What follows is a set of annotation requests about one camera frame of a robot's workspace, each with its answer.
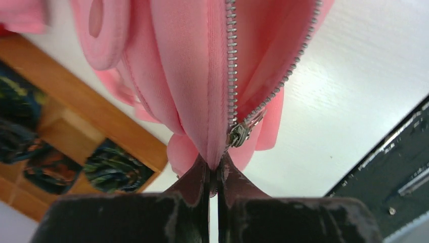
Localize rolled tie yellow pattern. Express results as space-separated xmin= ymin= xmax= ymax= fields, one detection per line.
xmin=1 ymin=62 xmax=50 ymax=165

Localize wooden compartment tray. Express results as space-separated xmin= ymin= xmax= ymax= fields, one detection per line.
xmin=1 ymin=35 xmax=167 ymax=222

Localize rolled tie orange pattern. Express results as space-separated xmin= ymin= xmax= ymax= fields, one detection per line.
xmin=23 ymin=140 xmax=82 ymax=195

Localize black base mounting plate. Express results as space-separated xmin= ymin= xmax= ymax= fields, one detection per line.
xmin=326 ymin=98 xmax=428 ymax=240

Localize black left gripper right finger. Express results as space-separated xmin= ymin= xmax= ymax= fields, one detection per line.
xmin=217 ymin=154 xmax=383 ymax=242

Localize aluminium rail frame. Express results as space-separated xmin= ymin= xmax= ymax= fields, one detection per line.
xmin=383 ymin=212 xmax=428 ymax=243

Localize rolled tie green leaves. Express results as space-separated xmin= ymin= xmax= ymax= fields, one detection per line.
xmin=83 ymin=139 xmax=154 ymax=193

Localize pink jacket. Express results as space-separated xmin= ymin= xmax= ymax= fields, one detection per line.
xmin=0 ymin=0 xmax=336 ymax=178

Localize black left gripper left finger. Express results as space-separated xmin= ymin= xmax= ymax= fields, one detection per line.
xmin=31 ymin=156 xmax=210 ymax=243

